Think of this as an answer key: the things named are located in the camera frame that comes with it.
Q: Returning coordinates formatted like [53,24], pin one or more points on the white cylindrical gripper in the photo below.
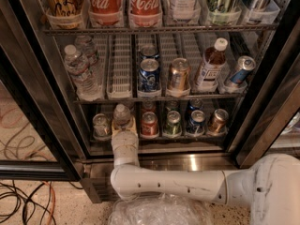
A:
[125,140]

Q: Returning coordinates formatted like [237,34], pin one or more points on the clear water bottle bottom shelf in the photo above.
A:
[122,118]

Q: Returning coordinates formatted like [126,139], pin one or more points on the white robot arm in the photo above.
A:
[270,188]

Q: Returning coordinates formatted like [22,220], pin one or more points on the silver can bottom shelf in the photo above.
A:
[102,127]

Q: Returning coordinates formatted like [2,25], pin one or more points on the stainless fridge base grille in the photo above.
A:
[187,163]

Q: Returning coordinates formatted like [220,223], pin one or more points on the copper can middle shelf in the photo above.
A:
[178,74]

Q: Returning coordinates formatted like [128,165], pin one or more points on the copper can shelf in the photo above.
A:
[178,74]
[217,122]

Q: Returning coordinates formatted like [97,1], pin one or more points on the front water bottle middle shelf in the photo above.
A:
[78,67]

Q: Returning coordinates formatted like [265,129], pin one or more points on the left glass fridge door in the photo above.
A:
[42,128]

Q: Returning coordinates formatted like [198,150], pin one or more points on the glass fridge door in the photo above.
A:
[42,128]
[273,97]

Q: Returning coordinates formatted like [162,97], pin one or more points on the copper can bottom shelf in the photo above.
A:
[217,122]

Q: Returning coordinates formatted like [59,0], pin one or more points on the rear water bottle middle shelf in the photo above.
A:
[86,45]

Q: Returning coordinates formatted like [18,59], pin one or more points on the tea bottle white cap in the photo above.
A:
[213,60]

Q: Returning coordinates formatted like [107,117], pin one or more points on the white label bottle top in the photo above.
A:
[182,10]

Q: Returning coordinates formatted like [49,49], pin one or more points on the yellow can top shelf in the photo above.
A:
[65,11]

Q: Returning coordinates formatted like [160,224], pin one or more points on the right glass fridge door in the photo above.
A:
[273,97]

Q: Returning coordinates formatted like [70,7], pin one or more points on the green can top shelf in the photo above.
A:
[223,12]

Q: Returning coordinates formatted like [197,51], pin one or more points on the red cola can front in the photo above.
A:
[149,126]

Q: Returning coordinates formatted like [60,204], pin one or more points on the red cola can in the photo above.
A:
[149,106]
[149,126]

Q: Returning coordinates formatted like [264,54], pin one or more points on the red cola can rear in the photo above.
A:
[149,106]

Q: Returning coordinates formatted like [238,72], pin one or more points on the green can front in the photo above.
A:
[172,125]

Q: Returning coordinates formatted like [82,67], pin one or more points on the green can rear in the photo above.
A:
[171,105]

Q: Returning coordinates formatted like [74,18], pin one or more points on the blue can middle front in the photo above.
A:
[149,75]

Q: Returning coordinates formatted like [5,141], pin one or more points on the blue can bottom front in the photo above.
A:
[195,124]

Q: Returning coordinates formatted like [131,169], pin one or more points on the blue can bottom rear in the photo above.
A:
[194,104]

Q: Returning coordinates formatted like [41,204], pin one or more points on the blue can middle rear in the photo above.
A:
[149,51]

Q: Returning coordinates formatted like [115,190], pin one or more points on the left coca-cola can top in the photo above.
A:
[105,12]

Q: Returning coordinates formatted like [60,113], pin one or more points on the coca-cola can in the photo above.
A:
[144,13]
[105,12]

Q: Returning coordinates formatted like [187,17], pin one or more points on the right coca-cola can top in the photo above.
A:
[144,13]

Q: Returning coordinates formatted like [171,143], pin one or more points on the slim blue silver can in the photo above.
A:
[244,66]

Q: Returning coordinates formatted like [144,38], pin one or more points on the blue silver can top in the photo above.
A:
[255,10]

